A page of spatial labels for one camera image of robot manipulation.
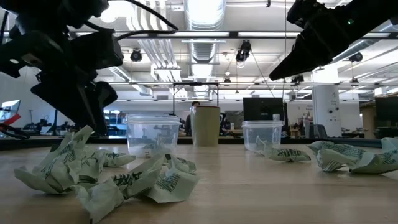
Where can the beige mug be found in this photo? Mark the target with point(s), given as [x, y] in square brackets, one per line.
[206, 127]

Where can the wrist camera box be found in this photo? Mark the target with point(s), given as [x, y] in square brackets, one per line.
[306, 12]
[98, 49]

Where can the small clear plastic bin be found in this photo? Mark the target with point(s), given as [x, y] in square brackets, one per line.
[261, 135]

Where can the white round pillar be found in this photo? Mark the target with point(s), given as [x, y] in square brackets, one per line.
[326, 109]

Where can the tilted bright screen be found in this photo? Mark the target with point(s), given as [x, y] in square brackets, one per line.
[9, 109]

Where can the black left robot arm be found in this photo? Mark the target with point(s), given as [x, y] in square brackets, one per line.
[62, 11]

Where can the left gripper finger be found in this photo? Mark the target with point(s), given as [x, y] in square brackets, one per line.
[74, 105]
[107, 95]

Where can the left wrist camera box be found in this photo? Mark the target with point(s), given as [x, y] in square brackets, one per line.
[98, 49]

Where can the large clear plastic bin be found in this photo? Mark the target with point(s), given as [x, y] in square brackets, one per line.
[152, 133]

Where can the black computer monitor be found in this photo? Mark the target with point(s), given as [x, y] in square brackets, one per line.
[262, 109]

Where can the person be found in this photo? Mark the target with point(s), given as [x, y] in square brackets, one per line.
[189, 124]

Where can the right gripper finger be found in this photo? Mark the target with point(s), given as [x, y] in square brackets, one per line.
[295, 62]

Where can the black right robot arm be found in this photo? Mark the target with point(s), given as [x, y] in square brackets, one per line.
[376, 15]

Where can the black metal table frame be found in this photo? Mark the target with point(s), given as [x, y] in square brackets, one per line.
[342, 141]

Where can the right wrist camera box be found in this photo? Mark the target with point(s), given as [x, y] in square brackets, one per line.
[306, 12]

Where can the black ceiling spotlight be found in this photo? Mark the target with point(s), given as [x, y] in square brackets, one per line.
[243, 51]
[297, 79]
[136, 56]

